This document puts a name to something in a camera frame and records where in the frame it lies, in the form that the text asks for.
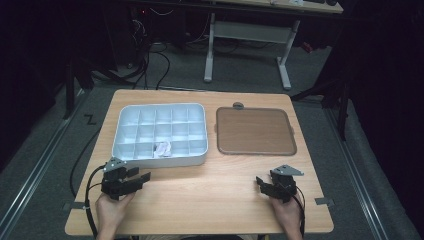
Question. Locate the grey round table grommet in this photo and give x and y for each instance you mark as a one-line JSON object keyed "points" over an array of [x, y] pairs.
{"points": [[238, 106]]}

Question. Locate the brown tray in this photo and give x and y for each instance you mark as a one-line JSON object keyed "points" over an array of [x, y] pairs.
{"points": [[255, 131]]}

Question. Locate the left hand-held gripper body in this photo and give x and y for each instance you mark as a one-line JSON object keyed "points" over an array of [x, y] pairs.
{"points": [[115, 185]]}

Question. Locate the white compartment organizer box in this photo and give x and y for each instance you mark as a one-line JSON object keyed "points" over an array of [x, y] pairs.
{"points": [[160, 136]]}

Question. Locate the black metal stand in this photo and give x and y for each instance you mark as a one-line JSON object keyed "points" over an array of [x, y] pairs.
{"points": [[341, 106], [70, 93]]}

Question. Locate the person's right hand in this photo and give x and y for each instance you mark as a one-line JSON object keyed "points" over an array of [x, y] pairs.
{"points": [[288, 215]]}

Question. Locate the person's dark clothing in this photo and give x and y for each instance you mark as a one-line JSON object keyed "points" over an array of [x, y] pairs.
{"points": [[210, 238]]}

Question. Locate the metal floor rail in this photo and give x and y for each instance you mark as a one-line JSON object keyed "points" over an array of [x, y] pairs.
{"points": [[40, 166], [356, 173]]}

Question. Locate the person's left hand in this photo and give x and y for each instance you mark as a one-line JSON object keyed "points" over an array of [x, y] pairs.
{"points": [[111, 211]]}

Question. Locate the desk with white legs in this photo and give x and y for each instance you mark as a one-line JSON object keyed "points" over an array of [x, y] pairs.
{"points": [[250, 31]]}

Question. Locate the white sock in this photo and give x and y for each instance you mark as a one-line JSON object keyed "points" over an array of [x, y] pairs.
{"points": [[162, 149]]}

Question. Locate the small red object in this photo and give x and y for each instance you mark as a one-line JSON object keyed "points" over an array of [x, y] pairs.
{"points": [[307, 47]]}

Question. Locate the grey tape strip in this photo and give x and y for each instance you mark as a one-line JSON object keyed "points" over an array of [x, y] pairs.
{"points": [[324, 201], [74, 206]]}

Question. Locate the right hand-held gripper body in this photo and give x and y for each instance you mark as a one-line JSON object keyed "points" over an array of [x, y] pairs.
{"points": [[283, 188]]}

